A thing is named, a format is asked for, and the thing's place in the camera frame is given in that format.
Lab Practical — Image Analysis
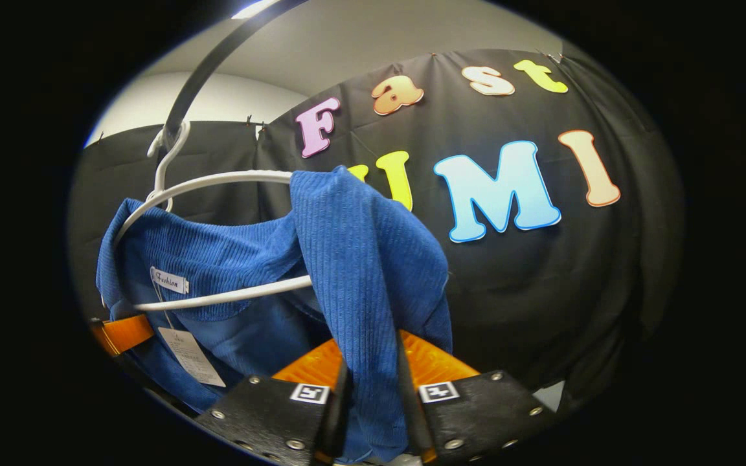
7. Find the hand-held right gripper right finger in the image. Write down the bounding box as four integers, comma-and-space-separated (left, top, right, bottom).
396, 329, 558, 466

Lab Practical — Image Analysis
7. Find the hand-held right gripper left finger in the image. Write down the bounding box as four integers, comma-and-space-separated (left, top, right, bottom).
193, 337, 351, 466

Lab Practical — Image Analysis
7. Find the blue corduroy jacket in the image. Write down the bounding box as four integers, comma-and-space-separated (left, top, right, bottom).
95, 165, 455, 463

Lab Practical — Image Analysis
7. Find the white plastic hanger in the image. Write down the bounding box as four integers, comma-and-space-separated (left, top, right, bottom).
111, 120, 314, 313

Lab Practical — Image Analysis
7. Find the black metal clothes rack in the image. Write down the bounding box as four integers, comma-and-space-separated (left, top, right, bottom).
156, 0, 312, 162

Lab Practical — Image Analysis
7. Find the black backdrop cloth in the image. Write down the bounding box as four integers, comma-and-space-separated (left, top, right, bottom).
69, 49, 684, 415

